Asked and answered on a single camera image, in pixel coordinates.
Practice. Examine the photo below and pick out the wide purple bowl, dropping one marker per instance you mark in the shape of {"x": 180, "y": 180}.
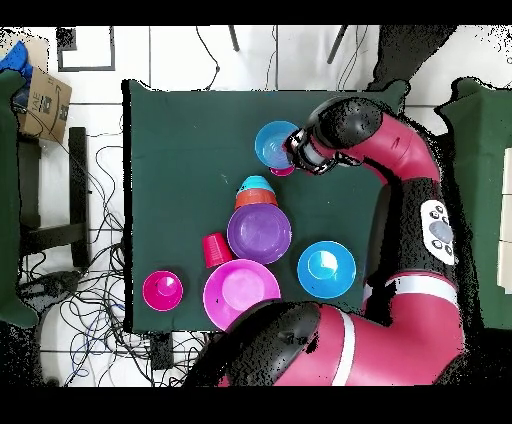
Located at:
{"x": 258, "y": 234}

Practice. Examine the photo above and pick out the orange bowl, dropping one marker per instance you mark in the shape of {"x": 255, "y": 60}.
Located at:
{"x": 256, "y": 198}

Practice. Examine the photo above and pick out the large pink bowl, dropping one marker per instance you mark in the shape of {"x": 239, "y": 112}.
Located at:
{"x": 236, "y": 290}

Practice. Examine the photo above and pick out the grey black equipment base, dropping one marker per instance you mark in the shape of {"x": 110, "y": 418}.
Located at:
{"x": 54, "y": 284}

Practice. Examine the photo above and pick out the ribbed pink-red cup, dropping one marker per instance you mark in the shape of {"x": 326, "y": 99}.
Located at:
{"x": 282, "y": 172}

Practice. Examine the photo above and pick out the deep blue bowl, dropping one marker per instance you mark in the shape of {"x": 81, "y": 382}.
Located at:
{"x": 326, "y": 270}

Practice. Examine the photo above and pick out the green cloth covered table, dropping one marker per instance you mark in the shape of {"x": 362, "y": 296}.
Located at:
{"x": 484, "y": 180}
{"x": 8, "y": 200}

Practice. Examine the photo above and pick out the dark green table cloth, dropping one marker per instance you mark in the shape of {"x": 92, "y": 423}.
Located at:
{"x": 180, "y": 140}

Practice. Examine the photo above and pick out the red cup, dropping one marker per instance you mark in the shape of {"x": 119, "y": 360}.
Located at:
{"x": 214, "y": 250}

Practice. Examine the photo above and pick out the black square floor frame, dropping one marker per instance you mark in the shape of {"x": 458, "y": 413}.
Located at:
{"x": 113, "y": 48}

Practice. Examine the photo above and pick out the black tripod leg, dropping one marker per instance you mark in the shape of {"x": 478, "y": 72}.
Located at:
{"x": 234, "y": 39}
{"x": 337, "y": 44}

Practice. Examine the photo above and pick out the small crimson bowl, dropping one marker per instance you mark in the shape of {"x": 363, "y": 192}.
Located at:
{"x": 162, "y": 292}

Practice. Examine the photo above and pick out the black wooden bench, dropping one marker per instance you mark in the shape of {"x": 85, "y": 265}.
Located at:
{"x": 78, "y": 196}

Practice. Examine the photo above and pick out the white box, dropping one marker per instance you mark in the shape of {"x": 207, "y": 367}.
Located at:
{"x": 506, "y": 220}

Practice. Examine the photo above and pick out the cardboard box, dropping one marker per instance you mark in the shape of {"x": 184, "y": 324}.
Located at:
{"x": 44, "y": 106}

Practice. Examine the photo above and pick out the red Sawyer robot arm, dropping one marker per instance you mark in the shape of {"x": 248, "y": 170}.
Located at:
{"x": 380, "y": 348}

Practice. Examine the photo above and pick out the blue bag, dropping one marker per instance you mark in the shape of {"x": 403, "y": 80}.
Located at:
{"x": 16, "y": 60}

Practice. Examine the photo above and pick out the flat-bottomed blue bowl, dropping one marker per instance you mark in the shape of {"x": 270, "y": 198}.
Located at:
{"x": 270, "y": 144}

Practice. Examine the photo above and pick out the person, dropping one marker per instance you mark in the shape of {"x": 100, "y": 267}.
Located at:
{"x": 408, "y": 52}

